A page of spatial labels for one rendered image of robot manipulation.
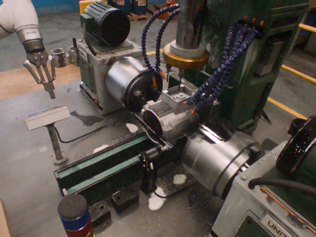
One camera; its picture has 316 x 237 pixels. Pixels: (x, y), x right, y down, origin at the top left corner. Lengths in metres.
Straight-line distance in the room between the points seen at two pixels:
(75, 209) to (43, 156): 0.74
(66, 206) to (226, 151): 0.49
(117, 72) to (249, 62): 0.61
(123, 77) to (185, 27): 0.42
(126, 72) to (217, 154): 0.60
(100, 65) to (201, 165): 0.74
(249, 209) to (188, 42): 0.57
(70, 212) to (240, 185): 0.44
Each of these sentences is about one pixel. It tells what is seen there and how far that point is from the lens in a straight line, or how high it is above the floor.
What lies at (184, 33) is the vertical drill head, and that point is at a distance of 0.87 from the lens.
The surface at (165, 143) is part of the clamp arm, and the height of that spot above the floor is 1.03.
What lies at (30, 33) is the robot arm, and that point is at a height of 1.34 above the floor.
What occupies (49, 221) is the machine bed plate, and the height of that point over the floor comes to 0.80.
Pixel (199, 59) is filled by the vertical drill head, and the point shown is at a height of 1.33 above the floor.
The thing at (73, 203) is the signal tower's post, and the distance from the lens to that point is 0.56.
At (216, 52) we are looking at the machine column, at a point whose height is 1.29.
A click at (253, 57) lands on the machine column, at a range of 0.97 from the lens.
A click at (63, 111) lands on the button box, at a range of 1.05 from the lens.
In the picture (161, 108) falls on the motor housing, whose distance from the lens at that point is 0.98.
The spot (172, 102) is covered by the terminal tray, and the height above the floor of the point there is 1.13.
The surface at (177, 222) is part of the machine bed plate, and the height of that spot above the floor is 0.80.
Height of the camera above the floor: 1.68
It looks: 39 degrees down
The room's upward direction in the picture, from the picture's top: 5 degrees clockwise
